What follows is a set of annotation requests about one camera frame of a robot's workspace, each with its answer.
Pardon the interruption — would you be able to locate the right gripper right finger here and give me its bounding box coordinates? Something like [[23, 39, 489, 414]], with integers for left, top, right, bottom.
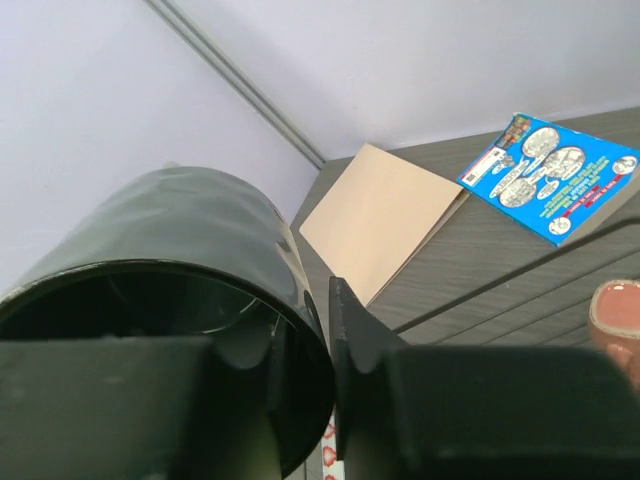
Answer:
[[329, 277, 639, 479]]

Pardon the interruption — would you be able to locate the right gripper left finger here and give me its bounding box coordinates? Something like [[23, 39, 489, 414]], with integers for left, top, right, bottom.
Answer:
[[1, 334, 300, 479]]

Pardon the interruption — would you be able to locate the dark grey mug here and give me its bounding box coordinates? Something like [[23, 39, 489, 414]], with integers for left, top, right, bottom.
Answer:
[[1, 167, 335, 472]]

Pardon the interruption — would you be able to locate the pink ceramic mug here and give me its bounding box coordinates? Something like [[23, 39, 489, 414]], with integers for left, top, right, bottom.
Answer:
[[588, 279, 639, 392]]

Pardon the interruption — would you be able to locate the tan cardboard folder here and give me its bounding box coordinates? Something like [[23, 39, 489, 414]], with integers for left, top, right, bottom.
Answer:
[[300, 144, 468, 306]]

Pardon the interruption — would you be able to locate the blue picture book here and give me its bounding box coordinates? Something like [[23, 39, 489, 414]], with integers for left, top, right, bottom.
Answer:
[[457, 113, 639, 247]]

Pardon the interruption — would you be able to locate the black wire dish rack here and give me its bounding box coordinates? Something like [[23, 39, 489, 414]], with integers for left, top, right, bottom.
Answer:
[[394, 216, 639, 347]]

